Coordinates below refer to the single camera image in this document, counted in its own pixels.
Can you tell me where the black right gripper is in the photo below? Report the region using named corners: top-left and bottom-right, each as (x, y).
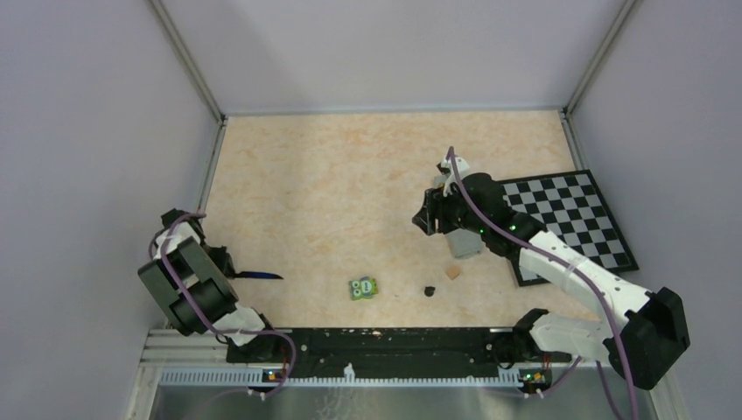
top-left (413, 180), bottom-right (487, 235)

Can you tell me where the blue pen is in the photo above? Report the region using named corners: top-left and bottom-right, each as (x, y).
top-left (234, 271), bottom-right (284, 280)

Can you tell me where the grey-green cloth napkin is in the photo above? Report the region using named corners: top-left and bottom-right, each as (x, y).
top-left (444, 229), bottom-right (484, 260)

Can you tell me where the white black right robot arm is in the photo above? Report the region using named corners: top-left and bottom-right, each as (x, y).
top-left (412, 172), bottom-right (690, 390)

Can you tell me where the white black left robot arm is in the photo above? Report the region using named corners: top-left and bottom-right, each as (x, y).
top-left (136, 208), bottom-right (282, 362)

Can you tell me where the small tan wooden block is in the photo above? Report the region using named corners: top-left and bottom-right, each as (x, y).
top-left (445, 265), bottom-right (462, 280)

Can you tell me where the green owl toy block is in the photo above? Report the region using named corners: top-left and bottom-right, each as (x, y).
top-left (348, 276), bottom-right (379, 301)

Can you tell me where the black white checkerboard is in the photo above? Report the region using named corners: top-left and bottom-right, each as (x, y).
top-left (501, 170), bottom-right (639, 274)

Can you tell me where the aluminium frame rail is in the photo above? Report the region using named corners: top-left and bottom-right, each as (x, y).
top-left (138, 327), bottom-right (668, 389)

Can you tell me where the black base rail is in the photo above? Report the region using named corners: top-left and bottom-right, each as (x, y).
top-left (226, 327), bottom-right (572, 379)

